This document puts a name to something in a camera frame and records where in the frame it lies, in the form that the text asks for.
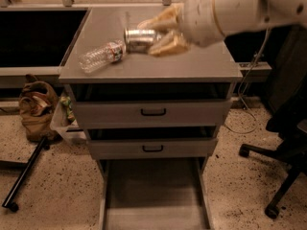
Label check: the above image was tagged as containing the black office chair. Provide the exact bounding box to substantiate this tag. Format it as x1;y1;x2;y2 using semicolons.
239;91;307;219

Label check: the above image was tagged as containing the bottom grey drawer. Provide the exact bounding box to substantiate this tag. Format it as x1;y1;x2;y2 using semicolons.
99;158;213;230

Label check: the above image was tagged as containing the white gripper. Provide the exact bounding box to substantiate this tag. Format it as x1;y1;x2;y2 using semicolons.
137;0;224;57

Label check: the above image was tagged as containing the clear plastic bin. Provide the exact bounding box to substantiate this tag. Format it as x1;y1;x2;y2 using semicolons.
49;96;87;146

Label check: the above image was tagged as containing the grey drawer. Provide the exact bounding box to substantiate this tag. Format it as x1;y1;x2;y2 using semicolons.
88;126;218;160
99;158;213;230
65;84;231;129

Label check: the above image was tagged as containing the black metal leg with caster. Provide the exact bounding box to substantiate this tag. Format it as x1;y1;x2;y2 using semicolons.
0;136;50;213

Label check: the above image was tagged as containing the top grey drawer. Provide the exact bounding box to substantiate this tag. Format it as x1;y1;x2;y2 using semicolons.
65;84;231;129

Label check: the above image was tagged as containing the grey drawer cabinet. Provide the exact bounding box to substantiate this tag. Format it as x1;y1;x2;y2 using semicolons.
59;5;242;167

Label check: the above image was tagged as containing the green snack packet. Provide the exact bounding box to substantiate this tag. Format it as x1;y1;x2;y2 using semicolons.
59;96;75;123

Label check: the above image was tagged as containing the silver redbull can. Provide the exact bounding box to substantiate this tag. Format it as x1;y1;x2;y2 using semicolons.
124;29;162;53

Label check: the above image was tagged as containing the grey cable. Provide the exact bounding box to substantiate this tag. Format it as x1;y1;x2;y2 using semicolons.
224;27;272;135

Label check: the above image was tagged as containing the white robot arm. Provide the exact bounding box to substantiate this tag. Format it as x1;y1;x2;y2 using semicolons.
138;0;307;56

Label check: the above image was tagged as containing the clear plastic water bottle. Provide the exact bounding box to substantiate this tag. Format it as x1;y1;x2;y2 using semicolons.
79;40;126;74

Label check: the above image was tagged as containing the middle grey drawer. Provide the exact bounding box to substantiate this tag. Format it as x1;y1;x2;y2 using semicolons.
88;126;218;160

